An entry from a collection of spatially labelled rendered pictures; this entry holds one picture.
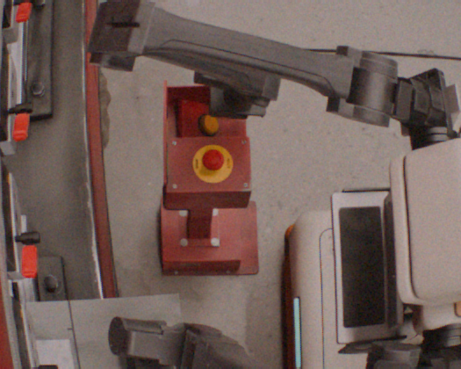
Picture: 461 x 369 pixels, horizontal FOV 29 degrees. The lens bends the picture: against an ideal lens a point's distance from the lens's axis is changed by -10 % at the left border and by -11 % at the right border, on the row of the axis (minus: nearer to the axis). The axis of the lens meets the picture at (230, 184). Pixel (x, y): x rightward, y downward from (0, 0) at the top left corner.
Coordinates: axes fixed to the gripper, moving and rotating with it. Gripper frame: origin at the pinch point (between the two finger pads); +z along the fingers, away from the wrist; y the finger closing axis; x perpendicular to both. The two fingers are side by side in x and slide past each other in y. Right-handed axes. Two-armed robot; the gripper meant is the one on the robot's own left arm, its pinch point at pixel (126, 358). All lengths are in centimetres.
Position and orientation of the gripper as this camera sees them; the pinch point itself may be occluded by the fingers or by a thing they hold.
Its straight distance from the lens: 145.0
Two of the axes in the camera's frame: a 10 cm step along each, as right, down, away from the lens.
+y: 1.2, 9.5, -2.9
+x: 8.4, 0.6, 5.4
